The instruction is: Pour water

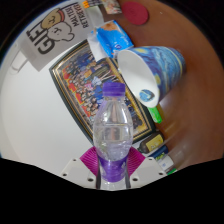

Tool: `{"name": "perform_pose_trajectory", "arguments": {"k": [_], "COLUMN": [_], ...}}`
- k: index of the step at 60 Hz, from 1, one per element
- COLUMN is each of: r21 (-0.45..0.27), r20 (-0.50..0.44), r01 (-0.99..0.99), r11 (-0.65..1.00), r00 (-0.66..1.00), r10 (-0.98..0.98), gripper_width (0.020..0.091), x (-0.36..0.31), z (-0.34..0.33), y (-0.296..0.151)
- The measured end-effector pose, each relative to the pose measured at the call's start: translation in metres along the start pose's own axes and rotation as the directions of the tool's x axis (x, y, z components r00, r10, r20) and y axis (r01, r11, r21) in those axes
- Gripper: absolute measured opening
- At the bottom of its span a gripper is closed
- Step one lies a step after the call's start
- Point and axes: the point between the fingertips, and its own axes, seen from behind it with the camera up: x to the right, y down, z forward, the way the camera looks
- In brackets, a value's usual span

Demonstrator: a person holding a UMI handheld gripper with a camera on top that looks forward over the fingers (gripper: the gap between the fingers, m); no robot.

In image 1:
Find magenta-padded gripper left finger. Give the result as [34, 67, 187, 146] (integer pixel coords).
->
[59, 146, 101, 190]

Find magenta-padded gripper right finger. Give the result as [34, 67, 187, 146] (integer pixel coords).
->
[125, 147, 168, 189]

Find clear purple-capped water bottle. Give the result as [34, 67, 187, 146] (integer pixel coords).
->
[92, 82, 134, 191]

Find amber pump bottle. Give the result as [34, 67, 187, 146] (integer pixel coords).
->
[138, 132, 164, 155]

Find small green packet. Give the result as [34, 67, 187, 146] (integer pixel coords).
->
[147, 105, 164, 125]

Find dark framed group picture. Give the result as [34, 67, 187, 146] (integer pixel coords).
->
[48, 39, 158, 145]

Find blue painted paper cup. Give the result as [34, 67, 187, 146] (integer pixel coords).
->
[116, 45, 186, 109]

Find blue tissue pack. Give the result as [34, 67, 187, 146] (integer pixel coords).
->
[87, 19, 135, 61]

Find white printed paper bag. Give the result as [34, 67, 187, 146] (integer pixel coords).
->
[9, 1, 94, 73]

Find flat round red coaster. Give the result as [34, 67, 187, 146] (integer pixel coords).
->
[121, 0, 150, 26]

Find colourful puzzle cube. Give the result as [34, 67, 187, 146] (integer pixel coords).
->
[81, 0, 101, 9]

